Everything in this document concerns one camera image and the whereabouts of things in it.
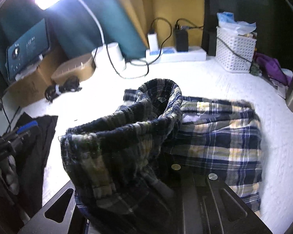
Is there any black charger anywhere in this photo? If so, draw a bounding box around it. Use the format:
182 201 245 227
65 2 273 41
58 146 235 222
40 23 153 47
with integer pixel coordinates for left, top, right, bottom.
174 28 189 52

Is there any teal curtain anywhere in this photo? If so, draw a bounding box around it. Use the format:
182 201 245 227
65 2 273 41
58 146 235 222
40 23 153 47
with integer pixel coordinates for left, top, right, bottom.
0 0 147 78

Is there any white plastic basket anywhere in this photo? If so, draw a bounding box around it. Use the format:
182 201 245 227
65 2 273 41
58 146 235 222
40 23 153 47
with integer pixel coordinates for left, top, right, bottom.
216 27 257 74

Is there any dark cloth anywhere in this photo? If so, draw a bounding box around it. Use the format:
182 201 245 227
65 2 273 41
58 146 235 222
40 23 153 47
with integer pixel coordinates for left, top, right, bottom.
5 113 59 225

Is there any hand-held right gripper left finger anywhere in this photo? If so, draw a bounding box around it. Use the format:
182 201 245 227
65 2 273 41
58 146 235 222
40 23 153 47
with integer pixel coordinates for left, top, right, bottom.
17 188 88 234

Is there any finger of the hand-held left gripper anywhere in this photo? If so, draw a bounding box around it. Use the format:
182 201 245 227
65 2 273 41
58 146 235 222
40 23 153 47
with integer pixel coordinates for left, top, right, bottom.
16 121 39 136

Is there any yellow curtain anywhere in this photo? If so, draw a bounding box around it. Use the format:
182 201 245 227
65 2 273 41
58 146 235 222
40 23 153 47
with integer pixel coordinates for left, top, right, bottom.
117 0 205 51

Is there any white power strip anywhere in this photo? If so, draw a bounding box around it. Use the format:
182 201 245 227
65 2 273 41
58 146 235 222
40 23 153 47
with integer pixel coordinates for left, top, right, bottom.
146 46 207 64

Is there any black charging cable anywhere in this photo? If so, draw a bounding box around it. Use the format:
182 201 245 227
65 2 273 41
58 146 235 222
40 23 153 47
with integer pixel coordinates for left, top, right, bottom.
105 17 175 79

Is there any blue plastic bag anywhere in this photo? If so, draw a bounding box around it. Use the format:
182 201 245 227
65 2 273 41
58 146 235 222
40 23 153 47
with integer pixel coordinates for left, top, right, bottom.
217 12 257 33

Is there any white charger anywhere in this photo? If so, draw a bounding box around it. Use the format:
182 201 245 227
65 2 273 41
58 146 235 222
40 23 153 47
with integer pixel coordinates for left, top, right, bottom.
148 30 159 51

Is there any cardboard box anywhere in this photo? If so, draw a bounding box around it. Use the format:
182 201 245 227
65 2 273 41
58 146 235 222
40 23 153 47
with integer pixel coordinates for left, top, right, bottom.
7 51 71 108

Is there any green knitted item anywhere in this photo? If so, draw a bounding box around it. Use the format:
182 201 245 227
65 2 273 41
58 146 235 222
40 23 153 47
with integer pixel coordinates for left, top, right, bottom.
250 63 261 76

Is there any purple cloth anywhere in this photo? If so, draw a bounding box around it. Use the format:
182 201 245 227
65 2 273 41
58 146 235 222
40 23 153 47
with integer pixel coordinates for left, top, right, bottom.
255 52 293 86

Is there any black cable bundle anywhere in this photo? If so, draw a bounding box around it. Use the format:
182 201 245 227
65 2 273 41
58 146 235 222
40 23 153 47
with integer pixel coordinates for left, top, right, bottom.
44 76 83 102

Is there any tablet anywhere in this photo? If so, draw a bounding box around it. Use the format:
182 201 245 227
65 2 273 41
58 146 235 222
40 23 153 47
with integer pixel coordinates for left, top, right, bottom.
6 18 51 81

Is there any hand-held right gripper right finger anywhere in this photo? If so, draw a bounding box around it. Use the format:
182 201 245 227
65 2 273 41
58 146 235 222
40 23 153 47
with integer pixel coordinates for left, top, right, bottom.
166 163 272 234

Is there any white paper booklet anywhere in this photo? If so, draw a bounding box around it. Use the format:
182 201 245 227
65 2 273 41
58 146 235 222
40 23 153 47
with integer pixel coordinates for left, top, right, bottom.
271 78 289 98

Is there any white desk lamp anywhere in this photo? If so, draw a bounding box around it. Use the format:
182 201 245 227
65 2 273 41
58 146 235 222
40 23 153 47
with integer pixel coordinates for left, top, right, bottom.
34 0 126 71

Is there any blue yellow plaid shirt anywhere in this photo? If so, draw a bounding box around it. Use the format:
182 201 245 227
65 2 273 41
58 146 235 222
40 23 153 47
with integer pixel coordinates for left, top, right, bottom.
60 78 263 225

